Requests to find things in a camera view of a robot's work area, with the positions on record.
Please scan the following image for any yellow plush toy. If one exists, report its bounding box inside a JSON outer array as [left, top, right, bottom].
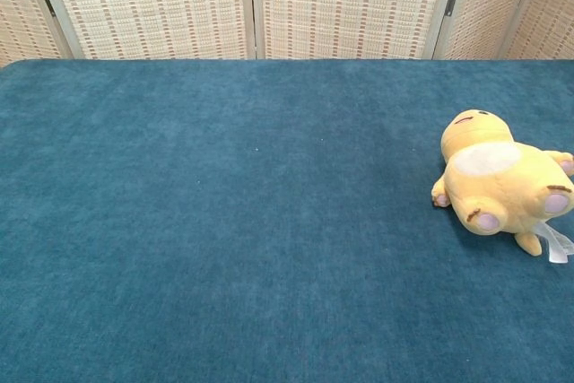
[[430, 109, 574, 264]]

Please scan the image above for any blue table cover cloth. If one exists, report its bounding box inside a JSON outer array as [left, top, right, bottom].
[[0, 58, 574, 383]]

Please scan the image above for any woven bamboo screen panel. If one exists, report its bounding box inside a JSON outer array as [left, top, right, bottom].
[[29, 0, 257, 61], [0, 0, 75, 68], [501, 0, 574, 61], [432, 0, 551, 61], [248, 0, 463, 61]]

